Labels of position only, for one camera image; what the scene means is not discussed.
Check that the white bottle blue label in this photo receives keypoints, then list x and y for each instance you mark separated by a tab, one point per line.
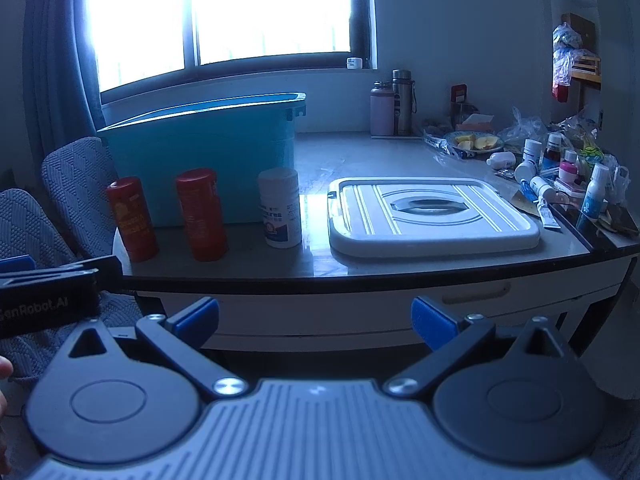
533	151

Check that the wooden wall shelf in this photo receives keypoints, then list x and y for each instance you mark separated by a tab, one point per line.
587	67

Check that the pink water bottle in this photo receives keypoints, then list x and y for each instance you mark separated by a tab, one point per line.
382	112

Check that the small white jar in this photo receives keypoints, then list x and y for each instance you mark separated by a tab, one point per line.
354	62

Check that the brown syrup bottle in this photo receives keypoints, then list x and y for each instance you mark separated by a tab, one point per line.
552	152

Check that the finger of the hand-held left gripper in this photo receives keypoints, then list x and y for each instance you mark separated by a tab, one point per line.
100	272

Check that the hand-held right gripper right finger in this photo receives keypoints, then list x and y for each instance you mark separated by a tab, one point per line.
432	322

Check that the blue plastic storage box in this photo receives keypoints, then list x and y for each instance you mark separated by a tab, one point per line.
200	145

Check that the blue spray bottle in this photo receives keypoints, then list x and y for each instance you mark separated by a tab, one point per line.
595	192

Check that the person's left hand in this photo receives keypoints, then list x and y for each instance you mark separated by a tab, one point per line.
5	367

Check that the white tube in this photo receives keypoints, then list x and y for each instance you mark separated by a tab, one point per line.
542	187

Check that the white storage box lid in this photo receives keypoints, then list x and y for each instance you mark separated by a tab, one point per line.
430	225

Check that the clear plastic bag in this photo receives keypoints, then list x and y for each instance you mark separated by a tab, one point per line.
525	127

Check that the red box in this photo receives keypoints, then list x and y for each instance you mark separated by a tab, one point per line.
458	97

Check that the small white bottle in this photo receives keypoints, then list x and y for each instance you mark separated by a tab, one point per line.
501	160

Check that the tissue pack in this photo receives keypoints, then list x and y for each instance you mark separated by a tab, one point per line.
477	122

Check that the red cylindrical bottle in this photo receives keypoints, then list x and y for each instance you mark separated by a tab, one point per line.
131	220
200	215

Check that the plate with fruit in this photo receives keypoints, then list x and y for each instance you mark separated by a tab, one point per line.
475	142

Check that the hanging plastic bags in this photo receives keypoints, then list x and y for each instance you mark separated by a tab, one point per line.
567	57

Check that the grey desktop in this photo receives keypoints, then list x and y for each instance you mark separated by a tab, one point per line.
350	155

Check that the white medicine bottle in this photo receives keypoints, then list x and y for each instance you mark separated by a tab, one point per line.
280	210

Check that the green toy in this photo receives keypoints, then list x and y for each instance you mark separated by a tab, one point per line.
593	155

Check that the white pill bottle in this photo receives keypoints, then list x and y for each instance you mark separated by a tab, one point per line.
526	171

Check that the window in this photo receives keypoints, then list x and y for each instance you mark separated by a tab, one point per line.
225	10

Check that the blue striped wrapper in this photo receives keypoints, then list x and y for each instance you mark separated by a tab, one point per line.
440	146

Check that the blue curtain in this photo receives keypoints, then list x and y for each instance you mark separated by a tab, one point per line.
55	45

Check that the steel thermos flask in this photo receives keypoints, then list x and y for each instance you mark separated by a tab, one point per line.
402	105

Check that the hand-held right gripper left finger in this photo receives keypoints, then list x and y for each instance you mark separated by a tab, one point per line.
192	319

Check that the ointment tube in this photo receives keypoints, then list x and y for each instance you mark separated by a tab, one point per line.
549	216

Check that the pink and white bottle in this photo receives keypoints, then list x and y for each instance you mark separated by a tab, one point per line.
568	170

